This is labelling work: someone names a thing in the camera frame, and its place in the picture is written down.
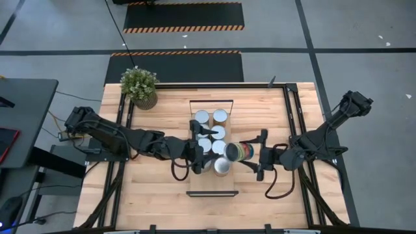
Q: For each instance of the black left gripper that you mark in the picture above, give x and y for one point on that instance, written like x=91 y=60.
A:
x=194 y=148

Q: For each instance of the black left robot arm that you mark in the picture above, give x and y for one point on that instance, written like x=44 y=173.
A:
x=113 y=133

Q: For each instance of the can with grey side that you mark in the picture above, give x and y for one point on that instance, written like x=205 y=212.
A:
x=222 y=165

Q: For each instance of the potted plant in striped pot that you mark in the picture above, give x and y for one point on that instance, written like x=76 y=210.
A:
x=139 y=84

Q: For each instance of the can with Peaches label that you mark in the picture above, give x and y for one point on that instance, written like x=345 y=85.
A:
x=206 y=126

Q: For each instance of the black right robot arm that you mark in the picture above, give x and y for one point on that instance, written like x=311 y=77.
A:
x=318 y=139

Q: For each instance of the can with red-orange side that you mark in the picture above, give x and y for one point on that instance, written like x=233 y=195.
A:
x=220 y=116

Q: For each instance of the can with Cherries label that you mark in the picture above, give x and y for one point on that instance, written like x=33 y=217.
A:
x=218 y=147

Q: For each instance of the red-rimmed black tablet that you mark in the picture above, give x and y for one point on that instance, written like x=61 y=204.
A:
x=6 y=143

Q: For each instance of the black computer mouse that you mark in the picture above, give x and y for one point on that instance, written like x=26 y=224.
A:
x=9 y=209

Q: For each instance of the black desk leg frame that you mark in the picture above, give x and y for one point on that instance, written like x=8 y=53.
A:
x=58 y=162

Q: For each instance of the can with orange side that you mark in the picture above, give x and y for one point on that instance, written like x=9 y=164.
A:
x=201 y=116

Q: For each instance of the can with green side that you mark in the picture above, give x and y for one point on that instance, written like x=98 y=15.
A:
x=221 y=129

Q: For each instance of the small black clamp lever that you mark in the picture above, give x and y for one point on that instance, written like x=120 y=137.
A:
x=272 y=82

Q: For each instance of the black hazard-striped floor mat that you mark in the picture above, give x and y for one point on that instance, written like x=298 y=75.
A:
x=183 y=16
x=195 y=68

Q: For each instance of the can with Oranges label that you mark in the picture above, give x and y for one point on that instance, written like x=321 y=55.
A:
x=205 y=145

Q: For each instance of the small black control box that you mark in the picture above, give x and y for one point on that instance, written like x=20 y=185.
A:
x=63 y=135

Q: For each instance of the low dark grey desk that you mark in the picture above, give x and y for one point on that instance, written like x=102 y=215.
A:
x=9 y=182

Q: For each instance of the small black desk item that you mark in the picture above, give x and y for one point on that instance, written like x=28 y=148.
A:
x=5 y=102

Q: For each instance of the black machine base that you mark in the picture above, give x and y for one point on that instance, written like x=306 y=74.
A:
x=130 y=1

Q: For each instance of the tall dark grey desk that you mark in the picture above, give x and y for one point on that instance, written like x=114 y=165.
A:
x=29 y=123

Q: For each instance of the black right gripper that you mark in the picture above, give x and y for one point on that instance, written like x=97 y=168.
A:
x=269 y=156

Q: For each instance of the can with Tomatoes label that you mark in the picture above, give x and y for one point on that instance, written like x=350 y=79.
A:
x=239 y=152

